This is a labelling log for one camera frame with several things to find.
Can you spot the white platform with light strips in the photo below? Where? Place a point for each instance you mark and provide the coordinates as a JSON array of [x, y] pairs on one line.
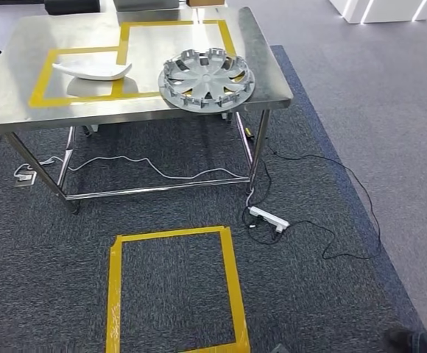
[[382, 10]]

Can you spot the metal floor outlet plate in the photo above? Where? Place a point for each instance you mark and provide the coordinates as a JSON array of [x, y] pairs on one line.
[[25, 179]]

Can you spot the brown cardboard box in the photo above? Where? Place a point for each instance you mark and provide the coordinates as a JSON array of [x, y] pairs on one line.
[[205, 2]]

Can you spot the white power strip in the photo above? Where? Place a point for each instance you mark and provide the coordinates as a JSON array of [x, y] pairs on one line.
[[268, 218]]

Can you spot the grey box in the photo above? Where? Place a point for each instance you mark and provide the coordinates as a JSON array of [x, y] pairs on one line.
[[145, 4]]

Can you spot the grey plastic wheel cover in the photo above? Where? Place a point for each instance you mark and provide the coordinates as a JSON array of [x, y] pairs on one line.
[[206, 80]]

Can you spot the stainless steel workbench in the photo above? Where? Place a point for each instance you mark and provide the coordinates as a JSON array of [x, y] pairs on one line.
[[14, 73]]

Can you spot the black box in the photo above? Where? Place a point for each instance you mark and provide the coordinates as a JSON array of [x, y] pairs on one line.
[[72, 6]]

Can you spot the person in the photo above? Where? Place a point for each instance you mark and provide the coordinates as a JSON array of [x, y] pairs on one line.
[[401, 338]]

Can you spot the yellow floor tape rectangle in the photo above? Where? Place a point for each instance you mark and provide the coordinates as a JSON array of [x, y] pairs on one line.
[[235, 292]]

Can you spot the white curved plastic part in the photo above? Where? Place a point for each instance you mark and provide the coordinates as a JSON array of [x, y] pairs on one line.
[[91, 72]]

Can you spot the dark grey robot chest edge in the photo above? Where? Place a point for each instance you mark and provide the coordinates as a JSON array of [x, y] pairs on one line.
[[279, 349]]

